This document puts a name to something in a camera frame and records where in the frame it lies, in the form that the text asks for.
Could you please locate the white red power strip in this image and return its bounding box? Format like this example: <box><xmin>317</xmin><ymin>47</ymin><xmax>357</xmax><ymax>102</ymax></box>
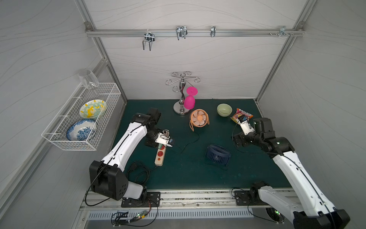
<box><xmin>154</xmin><ymin>144</ymin><xmax>167</xmax><ymax>167</ymax></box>

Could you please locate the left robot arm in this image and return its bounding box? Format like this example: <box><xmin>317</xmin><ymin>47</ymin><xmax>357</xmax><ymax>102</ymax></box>
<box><xmin>88</xmin><ymin>108</ymin><xmax>161</xmax><ymax>200</ymax></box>

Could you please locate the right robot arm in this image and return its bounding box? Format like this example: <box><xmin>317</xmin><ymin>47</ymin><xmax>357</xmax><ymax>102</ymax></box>
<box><xmin>232</xmin><ymin>115</ymin><xmax>350</xmax><ymax>229</ymax></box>

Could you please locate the navy blue desk fan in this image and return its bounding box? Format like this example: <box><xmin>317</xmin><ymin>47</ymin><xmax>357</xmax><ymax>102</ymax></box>
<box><xmin>205</xmin><ymin>144</ymin><xmax>231</xmax><ymax>166</ymax></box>

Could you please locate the orange desk fan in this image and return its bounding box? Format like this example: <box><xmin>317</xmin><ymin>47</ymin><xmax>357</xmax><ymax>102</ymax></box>
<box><xmin>189</xmin><ymin>109</ymin><xmax>210</xmax><ymax>132</ymax></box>

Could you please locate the colourful snack bag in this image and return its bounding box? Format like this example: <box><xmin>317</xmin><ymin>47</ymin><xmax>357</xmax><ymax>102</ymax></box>
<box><xmin>231</xmin><ymin>108</ymin><xmax>254</xmax><ymax>124</ymax></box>

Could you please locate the green bowl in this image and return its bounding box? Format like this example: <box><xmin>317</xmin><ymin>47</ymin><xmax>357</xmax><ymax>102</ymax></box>
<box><xmin>217</xmin><ymin>104</ymin><xmax>233</xmax><ymax>117</ymax></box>

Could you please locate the chrome cup holder stand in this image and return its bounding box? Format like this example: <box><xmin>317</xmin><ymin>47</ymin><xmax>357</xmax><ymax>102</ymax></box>
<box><xmin>165</xmin><ymin>71</ymin><xmax>201</xmax><ymax>116</ymax></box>

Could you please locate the pink plastic goblet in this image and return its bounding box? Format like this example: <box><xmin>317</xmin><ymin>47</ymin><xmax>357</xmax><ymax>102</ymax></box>
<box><xmin>184</xmin><ymin>86</ymin><xmax>198</xmax><ymax>110</ymax></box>

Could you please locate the yellow green patterned plate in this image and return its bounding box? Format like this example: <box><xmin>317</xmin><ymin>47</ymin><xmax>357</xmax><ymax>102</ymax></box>
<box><xmin>79</xmin><ymin>99</ymin><xmax>106</xmax><ymax>120</ymax></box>

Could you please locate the blue white patterned plate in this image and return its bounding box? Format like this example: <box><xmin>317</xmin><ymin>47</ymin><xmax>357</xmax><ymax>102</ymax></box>
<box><xmin>66</xmin><ymin>119</ymin><xmax>98</xmax><ymax>141</ymax></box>

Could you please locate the clear glass cup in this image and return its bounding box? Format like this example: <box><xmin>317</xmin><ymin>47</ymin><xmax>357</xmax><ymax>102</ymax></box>
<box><xmin>78</xmin><ymin>69</ymin><xmax>99</xmax><ymax>90</ymax></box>

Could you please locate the metal double hook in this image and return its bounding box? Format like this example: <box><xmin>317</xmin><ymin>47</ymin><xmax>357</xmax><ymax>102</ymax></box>
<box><xmin>142</xmin><ymin>32</ymin><xmax>155</xmax><ymax>51</ymax></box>

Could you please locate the small metal hook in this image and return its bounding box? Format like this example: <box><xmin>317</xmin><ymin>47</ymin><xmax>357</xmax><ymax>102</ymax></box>
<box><xmin>210</xmin><ymin>26</ymin><xmax>216</xmax><ymax>38</ymax></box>

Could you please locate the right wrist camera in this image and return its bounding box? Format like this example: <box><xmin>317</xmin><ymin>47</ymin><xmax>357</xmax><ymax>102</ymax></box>
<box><xmin>238</xmin><ymin>115</ymin><xmax>255</xmax><ymax>135</ymax></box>

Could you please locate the black orange fan cable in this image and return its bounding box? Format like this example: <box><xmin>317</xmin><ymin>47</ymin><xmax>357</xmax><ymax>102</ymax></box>
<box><xmin>173</xmin><ymin>128</ymin><xmax>201</xmax><ymax>155</ymax></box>

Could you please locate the black power strip cord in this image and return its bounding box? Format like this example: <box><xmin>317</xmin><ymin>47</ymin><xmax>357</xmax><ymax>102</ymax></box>
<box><xmin>124</xmin><ymin>161</ymin><xmax>158</xmax><ymax>188</ymax></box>

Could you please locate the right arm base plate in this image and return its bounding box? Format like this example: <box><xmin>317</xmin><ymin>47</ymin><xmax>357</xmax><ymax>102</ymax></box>
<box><xmin>232</xmin><ymin>189</ymin><xmax>267</xmax><ymax>206</ymax></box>

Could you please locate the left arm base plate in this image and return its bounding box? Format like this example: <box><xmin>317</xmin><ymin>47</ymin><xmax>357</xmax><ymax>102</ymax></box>
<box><xmin>121</xmin><ymin>191</ymin><xmax>161</xmax><ymax>208</ymax></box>

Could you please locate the aluminium front rail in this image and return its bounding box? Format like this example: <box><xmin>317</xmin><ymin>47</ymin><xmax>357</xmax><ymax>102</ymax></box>
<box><xmin>79</xmin><ymin>187</ymin><xmax>298</xmax><ymax>211</ymax></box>

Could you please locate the aluminium rail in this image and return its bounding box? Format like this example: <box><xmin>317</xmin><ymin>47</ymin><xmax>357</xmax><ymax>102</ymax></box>
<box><xmin>86</xmin><ymin>28</ymin><xmax>306</xmax><ymax>38</ymax></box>
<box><xmin>79</xmin><ymin>187</ymin><xmax>298</xmax><ymax>211</ymax></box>

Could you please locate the white wire basket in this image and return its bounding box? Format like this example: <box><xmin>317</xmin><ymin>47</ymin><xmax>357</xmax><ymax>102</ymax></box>
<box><xmin>42</xmin><ymin>83</ymin><xmax>121</xmax><ymax>151</ymax></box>

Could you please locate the metal wire hook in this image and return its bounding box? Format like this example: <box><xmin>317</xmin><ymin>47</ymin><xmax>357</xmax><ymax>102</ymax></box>
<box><xmin>175</xmin><ymin>26</ymin><xmax>188</xmax><ymax>40</ymax></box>

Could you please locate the metal bracket hook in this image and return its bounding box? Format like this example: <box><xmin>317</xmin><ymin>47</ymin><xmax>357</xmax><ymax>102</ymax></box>
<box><xmin>269</xmin><ymin>26</ymin><xmax>294</xmax><ymax>38</ymax></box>

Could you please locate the aluminium top rail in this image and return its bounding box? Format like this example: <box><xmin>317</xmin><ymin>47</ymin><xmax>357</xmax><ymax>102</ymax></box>
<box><xmin>86</xmin><ymin>28</ymin><xmax>306</xmax><ymax>38</ymax></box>

